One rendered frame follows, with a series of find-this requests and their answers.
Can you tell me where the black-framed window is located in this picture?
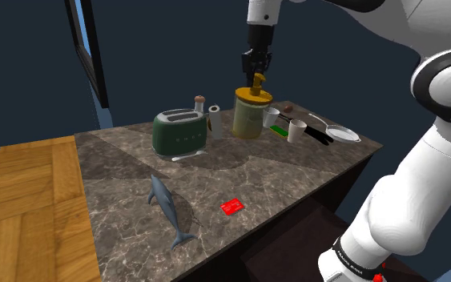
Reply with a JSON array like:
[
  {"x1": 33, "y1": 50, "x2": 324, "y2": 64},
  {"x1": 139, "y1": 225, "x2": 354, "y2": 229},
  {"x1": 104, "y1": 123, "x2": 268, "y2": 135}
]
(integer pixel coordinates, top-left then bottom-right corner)
[{"x1": 63, "y1": 0, "x2": 110, "y2": 110}]

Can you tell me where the white grinder with brown knob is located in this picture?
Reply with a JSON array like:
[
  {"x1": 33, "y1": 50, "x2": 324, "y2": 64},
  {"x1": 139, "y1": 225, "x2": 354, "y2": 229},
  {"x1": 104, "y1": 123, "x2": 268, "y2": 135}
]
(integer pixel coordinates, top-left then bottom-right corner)
[{"x1": 194, "y1": 95, "x2": 207, "y2": 115}]

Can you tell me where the clear glass cup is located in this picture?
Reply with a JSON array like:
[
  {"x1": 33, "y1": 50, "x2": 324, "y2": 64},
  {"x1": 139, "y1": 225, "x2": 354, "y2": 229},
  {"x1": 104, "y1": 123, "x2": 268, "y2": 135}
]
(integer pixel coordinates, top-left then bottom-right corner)
[{"x1": 262, "y1": 107, "x2": 281, "y2": 129}]

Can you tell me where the green and yellow sponge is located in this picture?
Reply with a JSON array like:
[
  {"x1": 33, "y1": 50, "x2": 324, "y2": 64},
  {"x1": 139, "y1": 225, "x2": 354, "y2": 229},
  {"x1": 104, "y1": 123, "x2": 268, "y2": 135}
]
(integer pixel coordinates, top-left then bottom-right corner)
[{"x1": 269, "y1": 124, "x2": 290, "y2": 139}]

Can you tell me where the silver frying pan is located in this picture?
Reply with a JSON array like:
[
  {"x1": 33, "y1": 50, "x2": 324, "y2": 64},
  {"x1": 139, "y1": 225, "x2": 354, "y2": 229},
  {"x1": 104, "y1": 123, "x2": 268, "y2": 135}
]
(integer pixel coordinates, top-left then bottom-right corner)
[{"x1": 308, "y1": 112, "x2": 362, "y2": 145}]

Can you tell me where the white paper towel roll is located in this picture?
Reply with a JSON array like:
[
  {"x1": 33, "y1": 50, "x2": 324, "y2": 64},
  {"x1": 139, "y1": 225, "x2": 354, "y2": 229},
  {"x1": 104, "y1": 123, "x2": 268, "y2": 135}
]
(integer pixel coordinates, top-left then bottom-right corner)
[{"x1": 207, "y1": 104, "x2": 223, "y2": 141}]

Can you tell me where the green toaster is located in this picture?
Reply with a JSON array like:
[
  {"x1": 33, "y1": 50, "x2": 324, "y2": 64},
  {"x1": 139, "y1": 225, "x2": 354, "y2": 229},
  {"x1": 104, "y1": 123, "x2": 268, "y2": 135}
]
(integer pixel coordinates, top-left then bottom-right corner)
[{"x1": 151, "y1": 108, "x2": 209, "y2": 159}]

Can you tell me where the red card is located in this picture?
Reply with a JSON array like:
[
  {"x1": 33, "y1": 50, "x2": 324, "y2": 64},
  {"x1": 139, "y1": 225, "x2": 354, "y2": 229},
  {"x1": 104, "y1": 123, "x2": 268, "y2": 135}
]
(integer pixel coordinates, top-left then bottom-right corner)
[{"x1": 219, "y1": 197, "x2": 246, "y2": 216}]

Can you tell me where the blue-grey shark toy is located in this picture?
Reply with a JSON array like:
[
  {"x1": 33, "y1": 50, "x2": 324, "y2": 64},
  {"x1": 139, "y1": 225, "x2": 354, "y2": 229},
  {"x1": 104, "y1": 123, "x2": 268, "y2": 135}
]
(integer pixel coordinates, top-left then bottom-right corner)
[{"x1": 147, "y1": 174, "x2": 199, "y2": 251}]

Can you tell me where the white paper cup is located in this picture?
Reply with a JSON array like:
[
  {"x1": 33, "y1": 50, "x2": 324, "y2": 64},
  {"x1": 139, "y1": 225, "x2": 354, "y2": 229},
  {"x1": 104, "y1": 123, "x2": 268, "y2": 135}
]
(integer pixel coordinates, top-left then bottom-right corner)
[{"x1": 287, "y1": 119, "x2": 308, "y2": 145}]

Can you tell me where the dark robot stand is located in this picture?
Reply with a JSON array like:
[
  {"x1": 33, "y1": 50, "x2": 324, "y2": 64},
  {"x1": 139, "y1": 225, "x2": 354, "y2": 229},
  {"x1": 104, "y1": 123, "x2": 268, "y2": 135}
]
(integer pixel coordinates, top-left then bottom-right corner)
[{"x1": 240, "y1": 206, "x2": 431, "y2": 282}]

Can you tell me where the yellow-lidded glass soap dispenser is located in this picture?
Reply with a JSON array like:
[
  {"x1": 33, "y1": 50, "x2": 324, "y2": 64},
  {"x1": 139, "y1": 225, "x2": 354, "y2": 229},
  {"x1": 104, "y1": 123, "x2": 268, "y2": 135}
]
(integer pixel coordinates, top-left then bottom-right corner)
[{"x1": 232, "y1": 73, "x2": 274, "y2": 140}]

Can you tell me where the black kitchen knife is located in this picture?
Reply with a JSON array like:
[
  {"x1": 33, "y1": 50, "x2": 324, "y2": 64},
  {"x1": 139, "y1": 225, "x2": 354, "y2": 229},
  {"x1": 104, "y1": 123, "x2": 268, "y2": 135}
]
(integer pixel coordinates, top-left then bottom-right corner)
[{"x1": 278, "y1": 113, "x2": 334, "y2": 147}]

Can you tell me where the white spoon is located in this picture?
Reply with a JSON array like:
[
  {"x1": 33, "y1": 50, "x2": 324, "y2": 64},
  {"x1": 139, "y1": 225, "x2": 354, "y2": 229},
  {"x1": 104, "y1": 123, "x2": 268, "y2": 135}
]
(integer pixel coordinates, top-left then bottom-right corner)
[{"x1": 171, "y1": 149, "x2": 207, "y2": 163}]

